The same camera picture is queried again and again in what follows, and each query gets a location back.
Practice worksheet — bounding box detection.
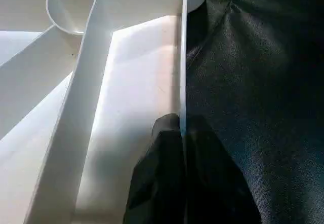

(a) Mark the black mat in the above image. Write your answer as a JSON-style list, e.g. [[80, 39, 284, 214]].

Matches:
[[181, 0, 324, 224]]

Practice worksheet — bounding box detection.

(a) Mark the white plastic table top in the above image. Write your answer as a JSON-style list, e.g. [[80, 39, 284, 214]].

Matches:
[[0, 0, 209, 224]]

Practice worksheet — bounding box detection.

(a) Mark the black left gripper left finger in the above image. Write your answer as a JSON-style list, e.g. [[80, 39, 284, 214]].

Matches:
[[123, 114, 187, 224]]

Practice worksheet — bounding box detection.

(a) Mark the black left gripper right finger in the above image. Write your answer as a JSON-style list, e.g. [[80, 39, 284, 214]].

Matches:
[[183, 117, 263, 224]]

